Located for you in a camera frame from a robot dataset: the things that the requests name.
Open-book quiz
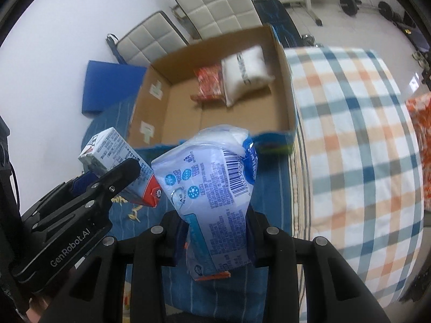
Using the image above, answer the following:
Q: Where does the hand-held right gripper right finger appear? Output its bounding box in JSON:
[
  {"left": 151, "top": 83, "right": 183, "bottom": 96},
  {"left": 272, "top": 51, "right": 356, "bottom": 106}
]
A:
[{"left": 246, "top": 210, "right": 392, "bottom": 323}]

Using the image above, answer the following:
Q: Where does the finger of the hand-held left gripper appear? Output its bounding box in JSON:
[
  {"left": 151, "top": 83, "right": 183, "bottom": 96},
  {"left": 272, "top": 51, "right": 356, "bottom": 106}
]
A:
[
  {"left": 86, "top": 159, "right": 141, "bottom": 209},
  {"left": 21, "top": 173, "right": 96, "bottom": 221}
]

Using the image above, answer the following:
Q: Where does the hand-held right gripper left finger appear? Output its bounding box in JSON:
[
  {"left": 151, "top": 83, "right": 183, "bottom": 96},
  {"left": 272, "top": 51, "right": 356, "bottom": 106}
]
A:
[{"left": 40, "top": 213, "right": 190, "bottom": 323}]

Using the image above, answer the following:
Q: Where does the small white drink carton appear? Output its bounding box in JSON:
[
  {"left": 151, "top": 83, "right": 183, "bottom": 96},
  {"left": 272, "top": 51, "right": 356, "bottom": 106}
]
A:
[{"left": 78, "top": 127, "right": 161, "bottom": 208}]

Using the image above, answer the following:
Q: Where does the blue and white tissue pack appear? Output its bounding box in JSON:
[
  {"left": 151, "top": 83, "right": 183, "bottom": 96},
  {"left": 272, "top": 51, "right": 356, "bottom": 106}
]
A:
[{"left": 150, "top": 124, "right": 260, "bottom": 282}]

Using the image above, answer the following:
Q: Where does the cardboard box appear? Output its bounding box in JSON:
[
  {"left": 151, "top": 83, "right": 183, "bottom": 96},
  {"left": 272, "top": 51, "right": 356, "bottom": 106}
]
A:
[{"left": 129, "top": 23, "right": 298, "bottom": 155}]

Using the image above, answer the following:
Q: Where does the white soft packet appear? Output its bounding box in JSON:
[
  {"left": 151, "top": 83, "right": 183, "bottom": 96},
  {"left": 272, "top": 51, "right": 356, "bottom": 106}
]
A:
[{"left": 220, "top": 44, "right": 275, "bottom": 108}]

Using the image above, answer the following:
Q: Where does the blue flat pad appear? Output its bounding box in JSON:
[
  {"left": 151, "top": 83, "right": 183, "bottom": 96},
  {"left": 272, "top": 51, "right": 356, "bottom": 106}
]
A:
[{"left": 81, "top": 60, "right": 149, "bottom": 118}]

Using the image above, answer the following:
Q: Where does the red snack packet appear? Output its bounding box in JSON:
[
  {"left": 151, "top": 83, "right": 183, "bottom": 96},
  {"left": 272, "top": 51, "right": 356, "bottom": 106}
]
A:
[{"left": 192, "top": 65, "right": 227, "bottom": 103}]

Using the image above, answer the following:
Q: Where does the plaid blanket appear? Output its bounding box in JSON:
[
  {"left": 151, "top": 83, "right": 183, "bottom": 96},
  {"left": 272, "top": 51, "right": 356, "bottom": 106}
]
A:
[{"left": 283, "top": 45, "right": 426, "bottom": 314}]

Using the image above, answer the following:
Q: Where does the white quilted chair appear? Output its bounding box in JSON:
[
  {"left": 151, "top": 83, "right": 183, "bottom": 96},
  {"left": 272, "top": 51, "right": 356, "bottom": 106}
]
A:
[
  {"left": 168, "top": 0, "right": 264, "bottom": 41},
  {"left": 107, "top": 10, "right": 190, "bottom": 66}
]

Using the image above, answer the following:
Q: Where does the orange patterned cloth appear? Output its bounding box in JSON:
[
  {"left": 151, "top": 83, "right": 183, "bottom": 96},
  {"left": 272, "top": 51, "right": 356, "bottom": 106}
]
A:
[{"left": 406, "top": 92, "right": 431, "bottom": 210}]

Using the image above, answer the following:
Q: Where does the black barbell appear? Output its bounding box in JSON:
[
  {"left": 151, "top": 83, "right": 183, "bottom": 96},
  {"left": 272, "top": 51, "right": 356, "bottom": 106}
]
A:
[{"left": 338, "top": 0, "right": 402, "bottom": 20}]

